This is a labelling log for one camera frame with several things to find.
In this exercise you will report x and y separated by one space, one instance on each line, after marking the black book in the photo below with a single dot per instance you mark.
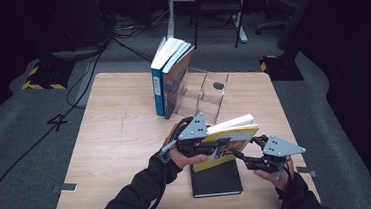
216 180

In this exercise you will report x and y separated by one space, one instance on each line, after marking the yellow book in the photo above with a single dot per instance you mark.
239 135

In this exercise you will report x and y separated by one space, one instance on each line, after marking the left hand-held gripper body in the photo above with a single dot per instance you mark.
192 134

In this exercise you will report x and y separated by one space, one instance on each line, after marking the yellow black striped base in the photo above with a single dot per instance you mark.
281 68
49 76

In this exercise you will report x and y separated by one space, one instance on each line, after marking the person's right hand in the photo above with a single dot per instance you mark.
281 179

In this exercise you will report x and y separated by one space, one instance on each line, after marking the clear acrylic book rack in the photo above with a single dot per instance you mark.
211 95

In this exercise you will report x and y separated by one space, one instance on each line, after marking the black slanted stand pole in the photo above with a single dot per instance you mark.
295 19

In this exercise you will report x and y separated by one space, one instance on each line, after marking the grey tape strip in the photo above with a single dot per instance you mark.
65 187
307 171

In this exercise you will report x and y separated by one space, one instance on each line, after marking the black chair frame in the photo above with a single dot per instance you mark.
219 5

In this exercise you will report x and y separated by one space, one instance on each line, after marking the blue book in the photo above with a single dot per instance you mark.
158 86

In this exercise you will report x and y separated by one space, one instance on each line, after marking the dark equipment cabinet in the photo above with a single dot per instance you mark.
79 19

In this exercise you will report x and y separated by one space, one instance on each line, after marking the person's left hand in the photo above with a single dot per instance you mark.
181 160

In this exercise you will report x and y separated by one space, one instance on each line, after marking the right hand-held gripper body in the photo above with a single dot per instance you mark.
280 148

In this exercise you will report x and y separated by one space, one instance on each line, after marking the white desk leg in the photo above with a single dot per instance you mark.
170 18
241 30

